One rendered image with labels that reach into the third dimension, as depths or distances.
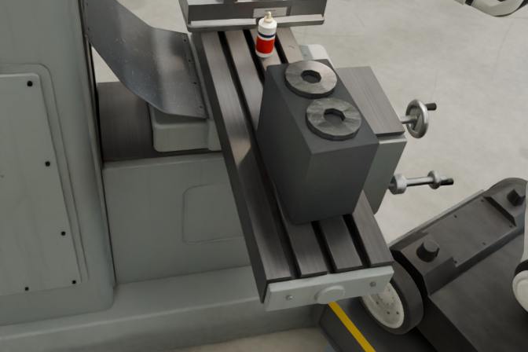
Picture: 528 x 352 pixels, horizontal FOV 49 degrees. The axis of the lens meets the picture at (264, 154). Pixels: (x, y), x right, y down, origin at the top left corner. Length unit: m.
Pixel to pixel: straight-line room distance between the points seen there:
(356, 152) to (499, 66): 2.45
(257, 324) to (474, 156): 1.33
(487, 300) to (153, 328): 0.92
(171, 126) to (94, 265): 0.47
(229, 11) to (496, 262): 0.92
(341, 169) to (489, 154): 1.87
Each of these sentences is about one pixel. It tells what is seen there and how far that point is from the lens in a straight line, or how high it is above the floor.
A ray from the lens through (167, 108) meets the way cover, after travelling 1.28.
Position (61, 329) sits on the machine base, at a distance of 1.77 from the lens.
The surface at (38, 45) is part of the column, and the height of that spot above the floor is 1.10.
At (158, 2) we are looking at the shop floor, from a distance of 3.25.
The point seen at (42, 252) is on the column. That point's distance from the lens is 1.53.
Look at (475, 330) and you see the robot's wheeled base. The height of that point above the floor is 0.57.
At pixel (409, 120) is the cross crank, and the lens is 1.75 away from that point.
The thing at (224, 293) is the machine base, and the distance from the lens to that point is 1.79.
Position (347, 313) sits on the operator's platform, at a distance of 1.59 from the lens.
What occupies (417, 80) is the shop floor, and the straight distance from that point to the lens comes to 3.02.
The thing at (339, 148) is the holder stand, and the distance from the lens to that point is 0.91.
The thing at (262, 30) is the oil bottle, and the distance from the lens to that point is 1.32.
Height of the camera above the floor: 1.76
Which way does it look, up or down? 46 degrees down
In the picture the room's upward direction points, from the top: 10 degrees clockwise
